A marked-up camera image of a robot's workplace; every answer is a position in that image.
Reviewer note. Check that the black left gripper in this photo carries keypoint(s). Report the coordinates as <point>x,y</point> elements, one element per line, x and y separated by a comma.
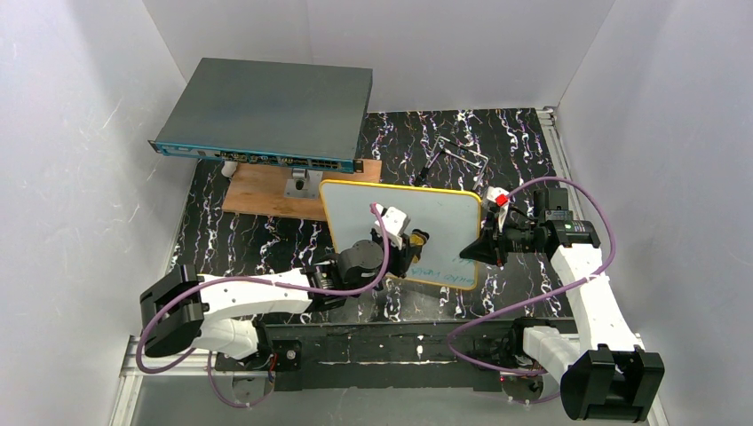
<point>394,253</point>

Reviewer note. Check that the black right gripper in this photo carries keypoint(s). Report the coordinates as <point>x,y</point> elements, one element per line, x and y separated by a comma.
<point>500,240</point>

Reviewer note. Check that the yellow-framed whiteboard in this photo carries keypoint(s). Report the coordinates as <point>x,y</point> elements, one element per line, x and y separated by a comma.
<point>451,218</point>

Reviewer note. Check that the yellow black eraser pad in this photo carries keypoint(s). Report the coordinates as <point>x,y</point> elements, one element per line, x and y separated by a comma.
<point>417,240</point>

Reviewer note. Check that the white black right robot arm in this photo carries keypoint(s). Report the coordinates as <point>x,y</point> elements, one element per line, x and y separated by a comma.
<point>602,372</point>

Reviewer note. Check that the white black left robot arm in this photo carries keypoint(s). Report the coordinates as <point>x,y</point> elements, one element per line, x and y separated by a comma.
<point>187,310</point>

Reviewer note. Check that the plywood board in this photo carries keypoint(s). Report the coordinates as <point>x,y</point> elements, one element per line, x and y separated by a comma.
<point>259,190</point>

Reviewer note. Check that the green white cylinder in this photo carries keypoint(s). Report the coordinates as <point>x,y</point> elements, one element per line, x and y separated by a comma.
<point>228,169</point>

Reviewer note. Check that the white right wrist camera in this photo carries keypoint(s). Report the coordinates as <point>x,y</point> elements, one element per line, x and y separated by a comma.
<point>496,203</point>

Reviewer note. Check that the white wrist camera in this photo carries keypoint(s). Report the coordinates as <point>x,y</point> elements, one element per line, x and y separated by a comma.
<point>390,223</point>
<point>496,203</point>

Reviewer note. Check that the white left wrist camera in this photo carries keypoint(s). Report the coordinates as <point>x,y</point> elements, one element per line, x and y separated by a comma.
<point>390,223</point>

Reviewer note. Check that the grey metal stand bracket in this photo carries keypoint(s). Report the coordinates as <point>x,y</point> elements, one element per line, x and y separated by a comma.
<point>303,184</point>

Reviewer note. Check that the black grey wire stripper pliers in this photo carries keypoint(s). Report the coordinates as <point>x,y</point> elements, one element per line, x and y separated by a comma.
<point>447,152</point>

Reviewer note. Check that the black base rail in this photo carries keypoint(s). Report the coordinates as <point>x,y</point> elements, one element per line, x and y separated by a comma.
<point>381,355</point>

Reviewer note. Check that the grey blue network switch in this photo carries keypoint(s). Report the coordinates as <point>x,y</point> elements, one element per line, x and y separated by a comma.
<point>272,113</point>

